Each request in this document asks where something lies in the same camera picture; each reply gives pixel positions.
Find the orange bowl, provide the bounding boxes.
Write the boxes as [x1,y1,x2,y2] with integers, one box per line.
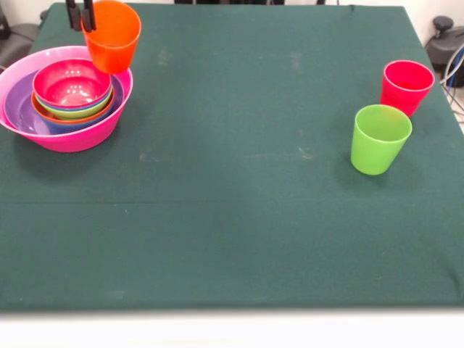
[30,86,116,125]

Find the dark blue bowl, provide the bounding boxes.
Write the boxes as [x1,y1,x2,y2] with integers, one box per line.
[34,85,114,112]

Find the purple bowl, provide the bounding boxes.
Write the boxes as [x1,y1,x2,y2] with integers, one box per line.
[2,68,125,136]

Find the pinkish red cup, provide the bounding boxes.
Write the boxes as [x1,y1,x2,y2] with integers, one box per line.
[380,59,436,117]

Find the green bowl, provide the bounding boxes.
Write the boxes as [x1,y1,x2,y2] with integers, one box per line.
[35,86,114,120]

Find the large pink bowl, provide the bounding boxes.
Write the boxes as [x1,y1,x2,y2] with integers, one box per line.
[0,45,134,154]

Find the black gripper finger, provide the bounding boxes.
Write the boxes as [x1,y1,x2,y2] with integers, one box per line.
[82,0,98,33]
[65,0,83,32]

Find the small pinkish red bowl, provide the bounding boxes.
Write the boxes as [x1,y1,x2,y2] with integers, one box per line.
[32,58,112,108]

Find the green cup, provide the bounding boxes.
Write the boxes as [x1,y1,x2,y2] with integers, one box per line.
[350,104,413,176]

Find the dark green tablecloth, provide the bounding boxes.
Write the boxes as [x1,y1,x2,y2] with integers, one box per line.
[0,2,464,312]

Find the light blue bowl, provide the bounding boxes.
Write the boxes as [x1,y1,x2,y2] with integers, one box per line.
[36,104,117,136]

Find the tangle of cables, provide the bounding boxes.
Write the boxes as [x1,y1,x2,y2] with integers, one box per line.
[439,45,464,126]

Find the orange cup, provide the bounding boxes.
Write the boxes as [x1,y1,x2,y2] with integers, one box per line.
[80,0,142,75]

